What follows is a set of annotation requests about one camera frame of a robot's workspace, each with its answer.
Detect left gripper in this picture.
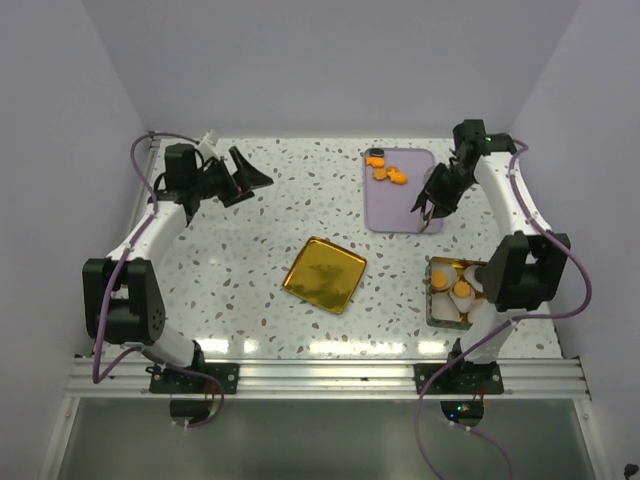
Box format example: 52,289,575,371
190,147,272,208

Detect aluminium front rail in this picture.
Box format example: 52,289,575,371
64,357,590,400

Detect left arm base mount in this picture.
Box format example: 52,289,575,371
145,363,240,395

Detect gold tin lid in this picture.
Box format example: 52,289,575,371
282,236,367,315

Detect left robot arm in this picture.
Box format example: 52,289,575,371
82,138,273,393

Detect orange flower cookie lower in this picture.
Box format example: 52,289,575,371
373,168,388,181

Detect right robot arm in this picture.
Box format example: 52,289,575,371
413,119,570,393

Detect orange flower cookie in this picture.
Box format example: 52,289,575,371
366,156,385,169
373,168,388,181

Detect orange star cookie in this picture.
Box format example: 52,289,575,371
386,167,408,185

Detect metal tongs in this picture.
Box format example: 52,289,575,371
418,167,435,233

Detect green cookie tin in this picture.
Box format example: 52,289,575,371
425,257,485,331

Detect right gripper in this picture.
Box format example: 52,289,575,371
414,163,478,221

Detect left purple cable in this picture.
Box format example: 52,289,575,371
92,130,226,431

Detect white paper cup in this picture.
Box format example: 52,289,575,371
431,292,460,322
449,286,476,314
463,264,484,292
431,262,458,292

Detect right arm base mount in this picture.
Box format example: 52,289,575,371
413,360,505,395

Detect purple tray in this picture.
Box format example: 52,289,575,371
364,147,444,234

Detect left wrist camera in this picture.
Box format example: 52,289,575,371
198,130,219,160

